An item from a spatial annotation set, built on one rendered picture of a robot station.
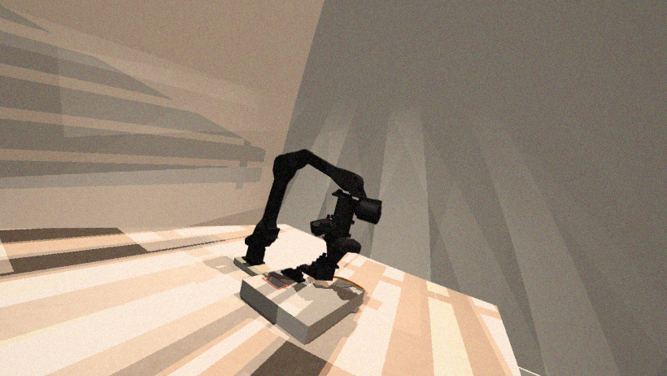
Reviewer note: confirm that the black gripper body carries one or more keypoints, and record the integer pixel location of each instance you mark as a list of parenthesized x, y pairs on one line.
[(343, 241)]

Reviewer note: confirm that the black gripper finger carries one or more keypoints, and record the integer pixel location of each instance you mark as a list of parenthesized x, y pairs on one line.
[(337, 255), (329, 249)]

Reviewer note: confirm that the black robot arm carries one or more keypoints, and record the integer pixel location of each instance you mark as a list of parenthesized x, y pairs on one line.
[(284, 169)]

